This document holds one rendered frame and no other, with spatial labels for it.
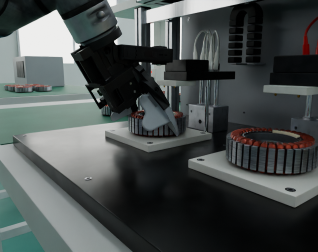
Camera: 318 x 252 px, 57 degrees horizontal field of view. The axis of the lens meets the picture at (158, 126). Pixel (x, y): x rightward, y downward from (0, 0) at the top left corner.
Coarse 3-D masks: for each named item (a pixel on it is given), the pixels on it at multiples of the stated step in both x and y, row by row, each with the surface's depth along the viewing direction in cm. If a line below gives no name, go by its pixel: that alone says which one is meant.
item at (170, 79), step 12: (180, 60) 56; (192, 60) 56; (204, 60) 58; (168, 72) 59; (180, 72) 56; (192, 72) 56; (204, 72) 58; (216, 72) 60; (228, 72) 62; (168, 84) 56; (180, 84) 55; (192, 84) 57; (216, 84) 62; (216, 96) 62
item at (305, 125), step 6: (294, 120) 47; (300, 120) 46; (306, 120) 46; (312, 120) 45; (294, 126) 47; (300, 126) 47; (306, 126) 46; (312, 126) 45; (306, 132) 46; (312, 132) 45
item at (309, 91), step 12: (276, 60) 41; (288, 60) 39; (300, 60) 38; (312, 60) 37; (276, 72) 41; (288, 72) 40; (300, 72) 38; (312, 72) 37; (276, 84) 41; (288, 84) 40; (300, 84) 38; (312, 84) 37; (312, 96) 47; (312, 108) 47
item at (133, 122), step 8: (136, 112) 57; (144, 112) 59; (176, 112) 57; (128, 120) 55; (136, 120) 52; (176, 120) 52; (184, 120) 54; (128, 128) 56; (136, 128) 53; (160, 128) 51; (168, 128) 52; (184, 128) 55; (160, 136) 52
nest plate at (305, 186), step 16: (192, 160) 39; (208, 160) 39; (224, 160) 39; (224, 176) 35; (240, 176) 33; (256, 176) 33; (272, 176) 33; (288, 176) 33; (304, 176) 33; (256, 192) 32; (272, 192) 30; (288, 192) 29; (304, 192) 29
